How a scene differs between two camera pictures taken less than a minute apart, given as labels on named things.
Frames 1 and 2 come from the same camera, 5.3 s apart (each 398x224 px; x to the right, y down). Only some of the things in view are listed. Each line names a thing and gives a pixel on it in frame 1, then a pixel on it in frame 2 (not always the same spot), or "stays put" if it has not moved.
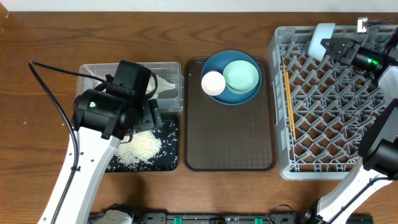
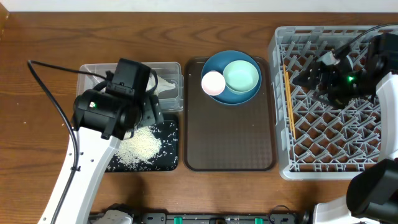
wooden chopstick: (287, 75) stays put
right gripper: (347, 58) -> (329, 72)
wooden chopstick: (291, 105) stays put
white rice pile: (143, 146) stays put
